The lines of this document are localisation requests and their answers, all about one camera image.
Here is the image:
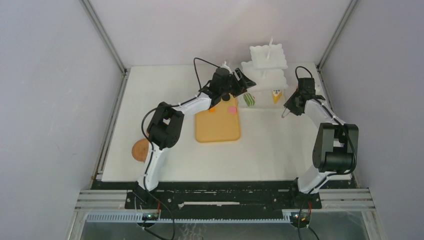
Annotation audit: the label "green layered cake slice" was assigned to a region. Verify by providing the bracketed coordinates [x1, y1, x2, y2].
[243, 93, 256, 107]

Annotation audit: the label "grey mug with rattan lid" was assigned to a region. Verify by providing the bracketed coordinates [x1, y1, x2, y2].
[131, 138, 150, 162]

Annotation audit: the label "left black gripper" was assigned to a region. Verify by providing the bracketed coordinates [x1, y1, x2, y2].
[220, 68, 256, 98]

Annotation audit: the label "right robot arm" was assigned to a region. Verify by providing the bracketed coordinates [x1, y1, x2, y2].
[284, 77, 359, 208]

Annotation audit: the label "left black camera cable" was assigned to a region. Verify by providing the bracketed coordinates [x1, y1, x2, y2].
[140, 57, 221, 240]

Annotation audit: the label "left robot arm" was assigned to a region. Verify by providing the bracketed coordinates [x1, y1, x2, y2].
[136, 66, 256, 209]

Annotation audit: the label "pink handled metal tongs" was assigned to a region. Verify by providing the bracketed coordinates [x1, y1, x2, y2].
[281, 108, 291, 118]

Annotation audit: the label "pink macaron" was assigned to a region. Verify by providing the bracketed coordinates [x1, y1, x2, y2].
[227, 106, 238, 115]

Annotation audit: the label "right black camera cable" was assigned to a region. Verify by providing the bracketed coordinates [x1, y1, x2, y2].
[294, 65, 359, 240]

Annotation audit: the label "yellow serving tray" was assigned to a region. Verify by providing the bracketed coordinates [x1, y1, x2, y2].
[194, 96, 241, 143]

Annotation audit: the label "black round cookie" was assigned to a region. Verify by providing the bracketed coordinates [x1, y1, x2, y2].
[221, 94, 231, 102]

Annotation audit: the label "black camera cable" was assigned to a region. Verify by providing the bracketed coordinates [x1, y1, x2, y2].
[140, 57, 221, 240]
[294, 65, 359, 240]

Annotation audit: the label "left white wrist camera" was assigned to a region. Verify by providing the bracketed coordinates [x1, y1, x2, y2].
[220, 60, 232, 73]

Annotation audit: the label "yellow cream cake slice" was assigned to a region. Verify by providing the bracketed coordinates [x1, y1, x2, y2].
[272, 89, 283, 104]

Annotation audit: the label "white three tier stand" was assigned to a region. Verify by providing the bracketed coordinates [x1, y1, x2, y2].
[237, 38, 288, 109]

